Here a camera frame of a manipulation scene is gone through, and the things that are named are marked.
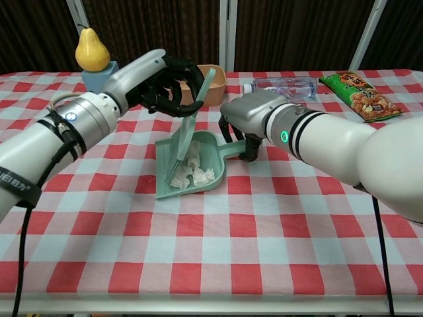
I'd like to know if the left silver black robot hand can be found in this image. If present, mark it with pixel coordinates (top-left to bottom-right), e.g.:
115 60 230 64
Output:
102 48 206 118

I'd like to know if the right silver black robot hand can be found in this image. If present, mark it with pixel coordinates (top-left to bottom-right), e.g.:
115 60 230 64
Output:
217 89 288 162

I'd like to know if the green dustpan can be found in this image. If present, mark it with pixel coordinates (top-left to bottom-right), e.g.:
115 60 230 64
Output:
155 130 247 200

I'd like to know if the green hand broom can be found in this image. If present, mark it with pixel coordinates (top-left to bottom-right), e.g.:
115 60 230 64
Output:
171 67 215 181

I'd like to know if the blue-grey cube block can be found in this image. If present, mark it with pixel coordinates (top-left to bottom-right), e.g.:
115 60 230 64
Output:
81 60 120 94

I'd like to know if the brown paper bowl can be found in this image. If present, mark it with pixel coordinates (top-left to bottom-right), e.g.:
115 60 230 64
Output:
168 64 227 107

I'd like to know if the yellow pear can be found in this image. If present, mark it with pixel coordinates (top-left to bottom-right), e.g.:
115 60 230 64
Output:
75 23 111 73

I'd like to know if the clear plastic water bottle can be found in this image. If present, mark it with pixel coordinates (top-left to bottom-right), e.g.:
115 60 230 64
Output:
243 76 319 102

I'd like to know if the dark brown partition panel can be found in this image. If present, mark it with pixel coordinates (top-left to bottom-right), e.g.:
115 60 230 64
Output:
358 0 423 71
0 0 83 76
81 0 221 73
234 0 377 72

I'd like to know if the green snack bag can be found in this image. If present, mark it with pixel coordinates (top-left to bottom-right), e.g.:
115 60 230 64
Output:
319 71 406 123

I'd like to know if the red white checkered tablecloth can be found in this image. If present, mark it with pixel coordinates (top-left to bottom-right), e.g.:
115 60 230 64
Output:
0 68 423 302

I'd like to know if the white partition frame post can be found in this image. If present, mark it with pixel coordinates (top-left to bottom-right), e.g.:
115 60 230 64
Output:
349 0 388 71
218 0 238 72
65 0 90 30

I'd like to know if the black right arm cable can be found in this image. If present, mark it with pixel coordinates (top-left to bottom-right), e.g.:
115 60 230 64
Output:
371 194 396 317

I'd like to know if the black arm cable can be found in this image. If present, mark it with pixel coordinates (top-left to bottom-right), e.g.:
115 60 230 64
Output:
11 138 83 317
371 194 396 317

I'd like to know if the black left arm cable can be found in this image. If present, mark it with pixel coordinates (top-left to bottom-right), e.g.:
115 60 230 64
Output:
11 138 83 317

